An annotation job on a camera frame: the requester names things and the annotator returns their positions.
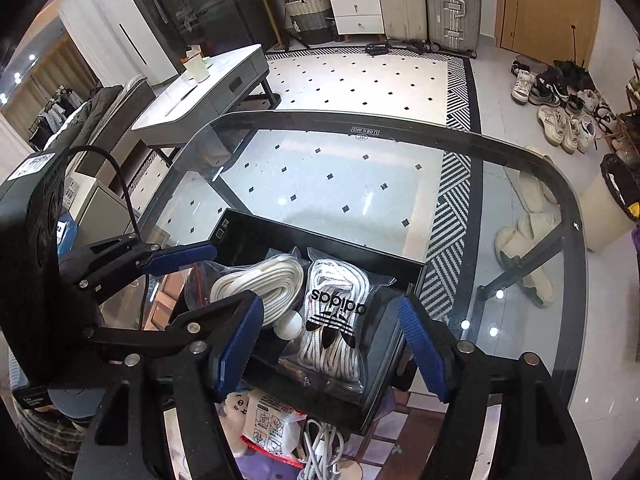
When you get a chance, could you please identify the wooden door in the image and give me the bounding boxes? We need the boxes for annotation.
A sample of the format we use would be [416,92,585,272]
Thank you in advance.
[497,0,603,68]

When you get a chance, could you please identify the black storage box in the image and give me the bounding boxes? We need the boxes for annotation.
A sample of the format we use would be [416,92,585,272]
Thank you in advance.
[197,207,429,436]

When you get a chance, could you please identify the black umbrella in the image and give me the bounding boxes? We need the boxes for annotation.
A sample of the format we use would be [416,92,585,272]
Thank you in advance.
[552,22,596,93]

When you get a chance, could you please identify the blue box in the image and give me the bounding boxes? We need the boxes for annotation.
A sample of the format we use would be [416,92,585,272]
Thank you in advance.
[56,209,80,256]

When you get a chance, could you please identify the grey sofa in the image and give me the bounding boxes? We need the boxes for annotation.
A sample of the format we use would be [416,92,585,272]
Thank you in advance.
[65,77,157,196]

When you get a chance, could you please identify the grey cabinet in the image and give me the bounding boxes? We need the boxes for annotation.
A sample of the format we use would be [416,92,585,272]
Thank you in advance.
[62,172,138,248]

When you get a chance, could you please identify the cream slipper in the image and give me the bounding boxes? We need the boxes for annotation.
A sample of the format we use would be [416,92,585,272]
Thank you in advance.
[525,145,560,206]
[517,212,566,261]
[502,162,546,213]
[494,227,558,308]

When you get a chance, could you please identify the black refrigerator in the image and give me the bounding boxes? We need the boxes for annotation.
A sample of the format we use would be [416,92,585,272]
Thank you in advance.
[111,0,256,78]

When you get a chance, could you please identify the white tall cabinet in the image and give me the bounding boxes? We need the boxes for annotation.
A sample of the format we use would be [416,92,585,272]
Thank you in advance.
[56,0,183,88]

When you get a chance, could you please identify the pile of shoes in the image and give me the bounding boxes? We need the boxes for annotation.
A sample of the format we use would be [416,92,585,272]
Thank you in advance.
[509,52,621,156]

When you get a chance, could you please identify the white ball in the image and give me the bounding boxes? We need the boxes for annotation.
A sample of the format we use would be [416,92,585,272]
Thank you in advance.
[274,311,305,343]

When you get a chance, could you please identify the beige suitcase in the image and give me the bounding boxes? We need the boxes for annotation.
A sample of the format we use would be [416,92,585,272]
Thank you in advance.
[372,0,432,46]

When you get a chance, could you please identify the black floor appliance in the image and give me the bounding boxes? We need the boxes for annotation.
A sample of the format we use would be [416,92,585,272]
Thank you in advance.
[364,37,431,57]

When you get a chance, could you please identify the plaid cloth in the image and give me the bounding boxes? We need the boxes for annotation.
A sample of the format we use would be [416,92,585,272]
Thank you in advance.
[7,395,101,480]

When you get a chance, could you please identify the white dresser desk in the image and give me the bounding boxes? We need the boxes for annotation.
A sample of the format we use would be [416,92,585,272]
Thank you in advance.
[236,0,386,51]

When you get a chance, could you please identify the white cable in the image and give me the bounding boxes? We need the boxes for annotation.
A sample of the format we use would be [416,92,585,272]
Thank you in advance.
[299,419,351,480]

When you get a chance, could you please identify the green white snack bag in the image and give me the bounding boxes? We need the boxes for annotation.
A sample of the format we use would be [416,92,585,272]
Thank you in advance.
[240,389,307,461]

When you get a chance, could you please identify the woven basket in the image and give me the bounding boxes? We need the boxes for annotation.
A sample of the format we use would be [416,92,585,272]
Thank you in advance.
[284,0,337,46]

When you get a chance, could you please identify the glass table top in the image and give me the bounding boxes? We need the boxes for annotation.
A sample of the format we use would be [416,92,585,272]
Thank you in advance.
[125,45,483,321]

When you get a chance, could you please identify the wooden shoe rack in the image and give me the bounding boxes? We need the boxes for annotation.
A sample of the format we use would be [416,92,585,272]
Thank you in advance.
[607,57,640,158]

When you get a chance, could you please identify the bagged flat white shoelaces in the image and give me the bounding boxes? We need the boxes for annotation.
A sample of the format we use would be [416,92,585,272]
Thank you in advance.
[186,247,307,333]

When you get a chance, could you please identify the grey and white coffee table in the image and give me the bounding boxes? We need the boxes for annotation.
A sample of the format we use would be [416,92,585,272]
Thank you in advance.
[131,44,281,163]

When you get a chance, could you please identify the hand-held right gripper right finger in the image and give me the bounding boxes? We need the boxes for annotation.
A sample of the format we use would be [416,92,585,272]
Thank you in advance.
[397,292,596,480]

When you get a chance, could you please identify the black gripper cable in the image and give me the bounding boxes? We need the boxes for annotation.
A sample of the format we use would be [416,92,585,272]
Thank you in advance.
[62,145,141,238]

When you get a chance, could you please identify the white trash bin black bag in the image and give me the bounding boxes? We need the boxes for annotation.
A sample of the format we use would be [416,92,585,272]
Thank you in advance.
[577,152,640,253]

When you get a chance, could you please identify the white shoelaces in printed bag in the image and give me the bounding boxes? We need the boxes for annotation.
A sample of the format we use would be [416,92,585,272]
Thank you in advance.
[277,246,401,393]

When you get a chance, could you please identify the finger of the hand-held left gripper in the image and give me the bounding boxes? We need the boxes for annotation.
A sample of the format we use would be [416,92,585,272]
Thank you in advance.
[59,236,219,306]
[82,292,257,362]

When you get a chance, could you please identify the small orange white container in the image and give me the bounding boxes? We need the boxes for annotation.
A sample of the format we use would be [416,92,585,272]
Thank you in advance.
[184,45,211,83]

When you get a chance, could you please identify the silver suitcase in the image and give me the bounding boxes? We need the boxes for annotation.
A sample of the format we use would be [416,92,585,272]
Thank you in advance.
[422,0,483,58]

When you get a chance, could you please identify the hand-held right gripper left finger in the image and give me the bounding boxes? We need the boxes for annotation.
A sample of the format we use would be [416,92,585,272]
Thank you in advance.
[72,294,265,480]

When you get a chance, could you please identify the dark green jacket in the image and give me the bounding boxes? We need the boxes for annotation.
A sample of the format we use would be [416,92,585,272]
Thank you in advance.
[37,84,126,158]

